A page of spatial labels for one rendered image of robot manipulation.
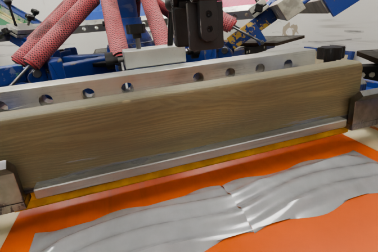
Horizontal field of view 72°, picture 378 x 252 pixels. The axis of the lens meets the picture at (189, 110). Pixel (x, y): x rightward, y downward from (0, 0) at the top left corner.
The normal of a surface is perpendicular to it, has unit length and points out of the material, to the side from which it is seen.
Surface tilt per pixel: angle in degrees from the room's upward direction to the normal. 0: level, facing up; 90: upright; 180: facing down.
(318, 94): 90
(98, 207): 0
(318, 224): 0
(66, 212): 0
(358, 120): 90
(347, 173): 28
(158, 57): 90
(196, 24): 90
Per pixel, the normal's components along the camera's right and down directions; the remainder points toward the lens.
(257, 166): -0.08, -0.94
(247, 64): 0.29, 0.29
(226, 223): 0.04, -0.62
